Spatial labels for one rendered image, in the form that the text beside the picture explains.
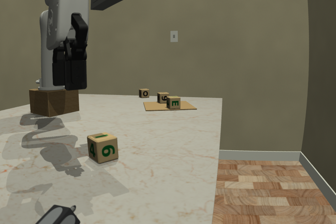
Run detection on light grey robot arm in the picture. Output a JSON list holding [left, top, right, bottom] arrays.
[[36, 0, 122, 91]]

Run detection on tan mat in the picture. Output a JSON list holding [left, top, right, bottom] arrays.
[[143, 101, 197, 111]]

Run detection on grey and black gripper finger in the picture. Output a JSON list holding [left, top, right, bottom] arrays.
[[52, 46, 66, 86], [63, 13, 88, 91]]

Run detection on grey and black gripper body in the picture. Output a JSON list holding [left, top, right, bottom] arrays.
[[46, 0, 89, 50]]

